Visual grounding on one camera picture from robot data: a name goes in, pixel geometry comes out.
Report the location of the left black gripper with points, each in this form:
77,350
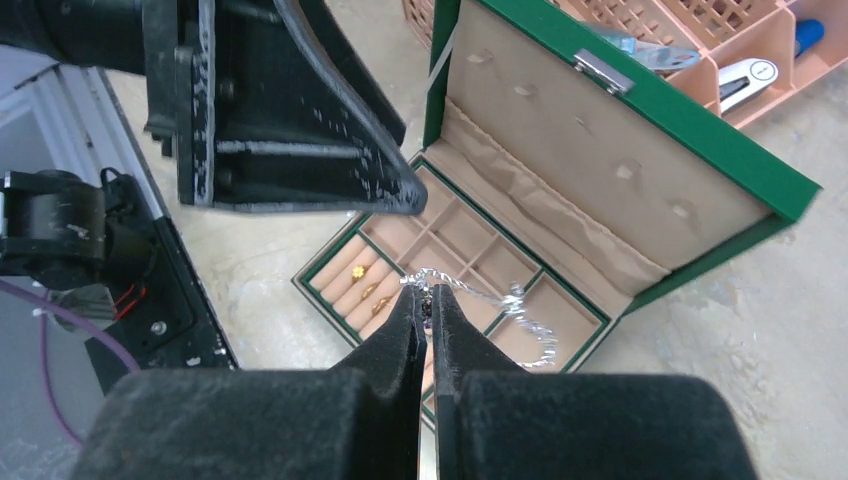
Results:
265,121

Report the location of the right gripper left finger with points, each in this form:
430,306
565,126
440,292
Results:
359,419

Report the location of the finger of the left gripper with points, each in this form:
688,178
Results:
351,67

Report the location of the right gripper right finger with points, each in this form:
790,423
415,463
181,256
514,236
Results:
496,420

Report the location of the green jewelry box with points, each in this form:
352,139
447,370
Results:
567,186

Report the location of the silver stapler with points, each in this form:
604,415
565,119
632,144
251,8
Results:
744,80

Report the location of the blue cap item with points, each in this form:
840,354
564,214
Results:
807,33

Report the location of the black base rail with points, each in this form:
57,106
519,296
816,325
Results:
81,215

